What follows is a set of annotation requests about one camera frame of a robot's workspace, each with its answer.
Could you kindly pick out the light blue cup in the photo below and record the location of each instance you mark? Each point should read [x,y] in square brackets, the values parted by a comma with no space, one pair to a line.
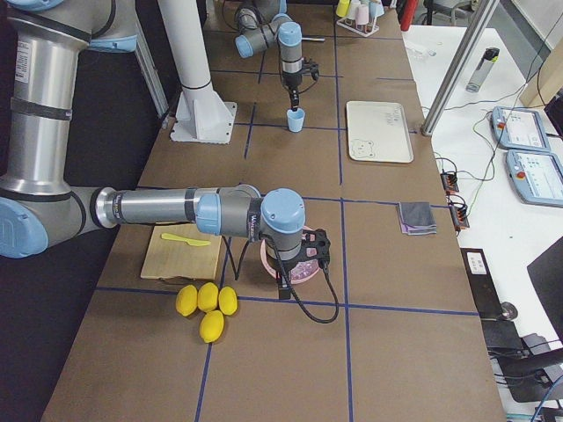
[295,120]

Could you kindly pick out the white wire cup rack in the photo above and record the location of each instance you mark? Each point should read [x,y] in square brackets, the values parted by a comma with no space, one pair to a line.
[363,30]

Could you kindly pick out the grey folded cloth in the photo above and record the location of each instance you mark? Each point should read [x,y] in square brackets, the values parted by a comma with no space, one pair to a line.
[416,218]

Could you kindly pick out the pink bowl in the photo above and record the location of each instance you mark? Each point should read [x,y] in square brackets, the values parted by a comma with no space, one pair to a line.
[288,248]

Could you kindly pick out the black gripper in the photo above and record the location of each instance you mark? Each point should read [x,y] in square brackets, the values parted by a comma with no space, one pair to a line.
[278,266]
[290,81]

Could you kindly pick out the teach pendant near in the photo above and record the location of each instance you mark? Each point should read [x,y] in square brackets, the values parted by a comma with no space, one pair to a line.
[536,176]

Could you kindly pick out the clear water bottle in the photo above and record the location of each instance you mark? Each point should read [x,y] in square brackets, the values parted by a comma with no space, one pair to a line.
[479,75]

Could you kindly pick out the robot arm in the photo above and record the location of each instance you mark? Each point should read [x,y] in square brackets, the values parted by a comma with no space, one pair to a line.
[264,24]
[114,141]

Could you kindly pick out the yellow-green cup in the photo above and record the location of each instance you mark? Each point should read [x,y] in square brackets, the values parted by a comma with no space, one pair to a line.
[342,8]

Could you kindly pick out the aluminium frame post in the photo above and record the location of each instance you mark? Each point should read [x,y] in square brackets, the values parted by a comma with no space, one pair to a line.
[467,44]

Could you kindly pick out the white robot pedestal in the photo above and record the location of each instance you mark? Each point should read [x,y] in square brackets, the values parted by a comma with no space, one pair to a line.
[201,115]

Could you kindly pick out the wooden cutting board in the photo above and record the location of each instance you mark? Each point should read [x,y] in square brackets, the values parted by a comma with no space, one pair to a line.
[168,259]

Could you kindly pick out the cream bear tray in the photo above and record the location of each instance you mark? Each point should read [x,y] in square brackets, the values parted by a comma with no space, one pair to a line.
[377,132]

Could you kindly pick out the yellow lemon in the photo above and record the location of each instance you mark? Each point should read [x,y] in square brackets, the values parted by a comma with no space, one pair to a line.
[228,301]
[212,325]
[187,300]
[207,298]

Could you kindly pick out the yellow plastic knife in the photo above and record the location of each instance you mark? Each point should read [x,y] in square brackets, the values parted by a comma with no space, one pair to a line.
[186,240]

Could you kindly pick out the teach pendant far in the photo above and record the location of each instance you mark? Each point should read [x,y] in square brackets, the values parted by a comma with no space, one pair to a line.
[519,128]

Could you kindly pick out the pink cup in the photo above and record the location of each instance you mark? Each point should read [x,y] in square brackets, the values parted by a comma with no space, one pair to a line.
[362,14]

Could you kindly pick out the teach pendant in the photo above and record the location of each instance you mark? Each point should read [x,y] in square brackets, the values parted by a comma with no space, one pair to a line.
[519,128]
[536,176]

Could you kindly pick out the pile of clear ice cubes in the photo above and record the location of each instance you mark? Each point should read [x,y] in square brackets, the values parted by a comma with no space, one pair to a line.
[303,271]

